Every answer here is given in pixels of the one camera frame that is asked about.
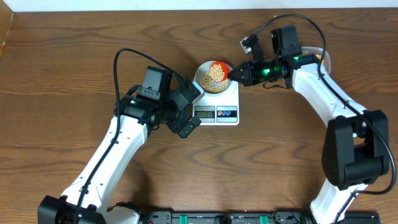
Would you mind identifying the red measuring scoop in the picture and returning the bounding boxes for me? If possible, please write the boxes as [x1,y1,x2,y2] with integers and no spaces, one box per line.
[209,61,229,83]

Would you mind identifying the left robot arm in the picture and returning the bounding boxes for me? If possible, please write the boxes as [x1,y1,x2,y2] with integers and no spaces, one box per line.
[37,66,204,223]

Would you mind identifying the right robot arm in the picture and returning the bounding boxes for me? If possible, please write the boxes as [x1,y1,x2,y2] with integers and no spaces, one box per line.
[228,26,396,223]

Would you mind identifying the grey bowl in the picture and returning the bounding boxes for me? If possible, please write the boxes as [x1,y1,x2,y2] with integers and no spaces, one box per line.
[195,61,230,92]

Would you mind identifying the soybeans in bowl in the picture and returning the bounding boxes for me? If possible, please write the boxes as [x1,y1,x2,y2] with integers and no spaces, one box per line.
[200,71,228,94]

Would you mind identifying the white digital kitchen scale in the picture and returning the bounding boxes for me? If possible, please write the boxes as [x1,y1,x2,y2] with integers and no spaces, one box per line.
[193,79,239,126]

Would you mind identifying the clear plastic container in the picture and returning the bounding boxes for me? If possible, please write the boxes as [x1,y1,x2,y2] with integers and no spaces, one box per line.
[302,46,331,75]

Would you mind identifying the black mounting rail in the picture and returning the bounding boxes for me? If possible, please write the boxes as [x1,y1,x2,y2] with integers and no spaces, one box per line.
[136,210,381,224]

